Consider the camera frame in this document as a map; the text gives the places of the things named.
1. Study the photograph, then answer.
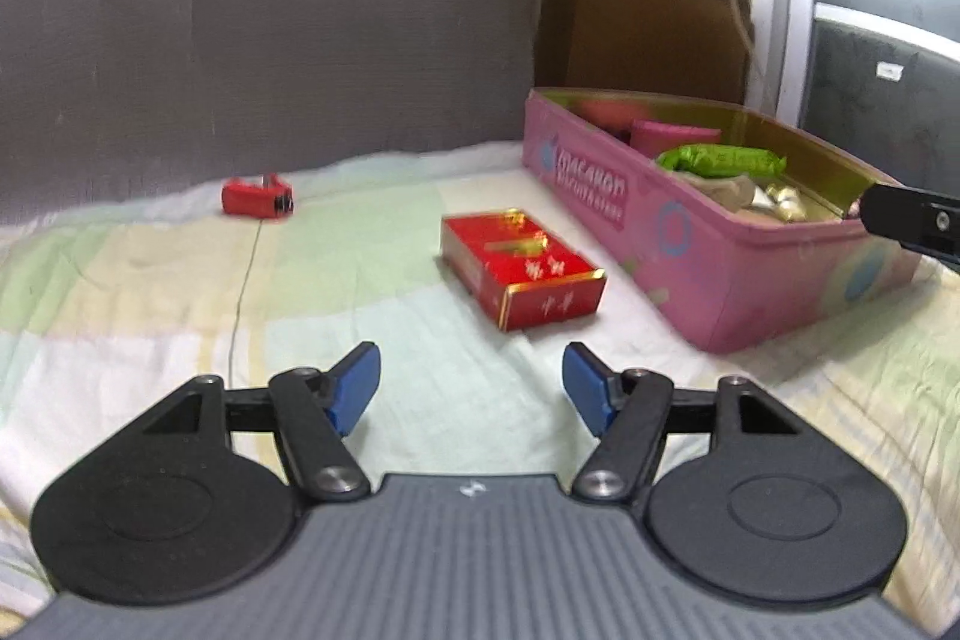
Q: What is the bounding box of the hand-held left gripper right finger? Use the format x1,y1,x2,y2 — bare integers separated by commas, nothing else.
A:
562,341,800,502

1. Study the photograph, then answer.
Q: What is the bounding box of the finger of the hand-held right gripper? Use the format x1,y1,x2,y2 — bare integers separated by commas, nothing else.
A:
859,182,960,272

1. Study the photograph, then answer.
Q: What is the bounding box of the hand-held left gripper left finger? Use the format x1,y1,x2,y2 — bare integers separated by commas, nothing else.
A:
142,341,382,502

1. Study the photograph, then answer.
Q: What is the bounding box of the gold foil item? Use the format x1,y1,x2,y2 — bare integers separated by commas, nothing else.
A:
750,182,818,223

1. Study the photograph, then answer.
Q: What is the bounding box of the red and gold box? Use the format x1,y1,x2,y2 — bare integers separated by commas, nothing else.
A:
439,207,607,332

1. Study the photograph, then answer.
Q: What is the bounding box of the pink biscuit tin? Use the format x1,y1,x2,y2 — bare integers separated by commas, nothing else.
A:
523,87,923,354

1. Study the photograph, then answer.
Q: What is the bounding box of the green snack packet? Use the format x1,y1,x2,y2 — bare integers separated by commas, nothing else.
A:
656,143,788,179

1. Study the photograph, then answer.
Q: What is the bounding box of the magenta triangular pouch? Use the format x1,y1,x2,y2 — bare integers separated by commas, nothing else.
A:
628,119,725,160

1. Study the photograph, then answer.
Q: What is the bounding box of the black cabinet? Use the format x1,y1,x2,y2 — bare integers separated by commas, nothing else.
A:
796,0,960,195

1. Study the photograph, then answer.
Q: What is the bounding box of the small red toy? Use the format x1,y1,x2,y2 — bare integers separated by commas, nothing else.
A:
220,175,295,223

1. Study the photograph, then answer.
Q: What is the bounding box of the checkered bedsheet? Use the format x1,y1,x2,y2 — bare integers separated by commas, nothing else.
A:
0,139,960,633

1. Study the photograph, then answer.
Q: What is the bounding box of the brown wooden board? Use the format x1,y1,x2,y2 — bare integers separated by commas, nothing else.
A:
534,0,755,106

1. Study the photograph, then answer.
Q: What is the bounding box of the grey fabric headboard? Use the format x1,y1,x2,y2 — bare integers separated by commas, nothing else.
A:
0,0,542,229

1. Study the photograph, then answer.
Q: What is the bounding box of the thin dark wire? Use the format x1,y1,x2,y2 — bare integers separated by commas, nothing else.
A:
227,220,263,390

